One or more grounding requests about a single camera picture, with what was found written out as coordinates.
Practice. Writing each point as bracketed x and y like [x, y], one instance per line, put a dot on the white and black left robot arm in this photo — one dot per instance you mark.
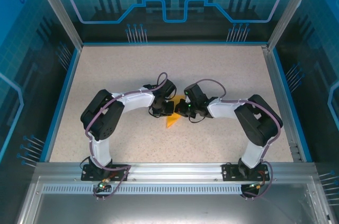
[102, 150]

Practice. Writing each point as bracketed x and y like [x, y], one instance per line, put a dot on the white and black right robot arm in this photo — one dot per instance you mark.
[254, 150]

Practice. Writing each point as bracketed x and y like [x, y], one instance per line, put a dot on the slotted metal strip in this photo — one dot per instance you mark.
[172, 189]

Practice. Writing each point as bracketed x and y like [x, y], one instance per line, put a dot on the aluminium mounting rail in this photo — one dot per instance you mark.
[174, 172]

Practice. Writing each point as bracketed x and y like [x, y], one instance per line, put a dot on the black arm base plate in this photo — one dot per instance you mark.
[228, 175]
[85, 175]

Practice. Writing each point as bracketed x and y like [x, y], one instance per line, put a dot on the aluminium side rail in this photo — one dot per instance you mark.
[278, 89]

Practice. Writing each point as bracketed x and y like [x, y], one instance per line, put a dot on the aluminium frame post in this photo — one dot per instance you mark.
[291, 9]
[57, 9]

